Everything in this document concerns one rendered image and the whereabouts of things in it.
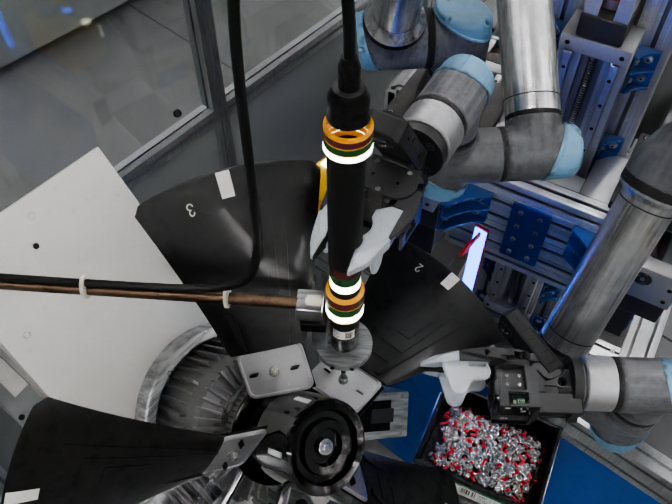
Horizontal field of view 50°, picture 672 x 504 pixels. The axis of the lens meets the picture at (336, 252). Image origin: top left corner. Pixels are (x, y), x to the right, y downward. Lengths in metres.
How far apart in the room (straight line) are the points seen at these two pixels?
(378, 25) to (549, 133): 0.50
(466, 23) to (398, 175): 0.68
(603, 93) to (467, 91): 0.65
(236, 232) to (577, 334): 0.51
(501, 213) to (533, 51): 0.68
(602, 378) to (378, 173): 0.43
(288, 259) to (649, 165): 0.47
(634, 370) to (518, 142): 0.34
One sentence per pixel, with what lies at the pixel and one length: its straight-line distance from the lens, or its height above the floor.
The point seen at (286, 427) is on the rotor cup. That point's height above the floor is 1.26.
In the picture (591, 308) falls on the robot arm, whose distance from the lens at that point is 1.07.
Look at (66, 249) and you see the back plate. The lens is 1.03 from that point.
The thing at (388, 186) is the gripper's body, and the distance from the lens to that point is 0.76.
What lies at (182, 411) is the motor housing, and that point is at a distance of 1.02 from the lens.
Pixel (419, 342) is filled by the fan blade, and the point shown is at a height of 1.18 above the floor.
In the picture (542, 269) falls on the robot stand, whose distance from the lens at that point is 1.73.
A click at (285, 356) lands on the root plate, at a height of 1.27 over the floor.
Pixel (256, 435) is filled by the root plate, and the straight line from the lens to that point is 0.89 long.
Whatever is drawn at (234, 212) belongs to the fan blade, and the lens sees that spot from 0.87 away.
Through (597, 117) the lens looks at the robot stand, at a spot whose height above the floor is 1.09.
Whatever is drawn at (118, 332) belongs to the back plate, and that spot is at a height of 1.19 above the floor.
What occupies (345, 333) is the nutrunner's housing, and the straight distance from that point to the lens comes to 0.84.
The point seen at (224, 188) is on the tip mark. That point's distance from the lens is 0.86.
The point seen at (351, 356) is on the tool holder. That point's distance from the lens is 0.88.
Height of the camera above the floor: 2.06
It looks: 52 degrees down
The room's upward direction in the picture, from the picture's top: straight up
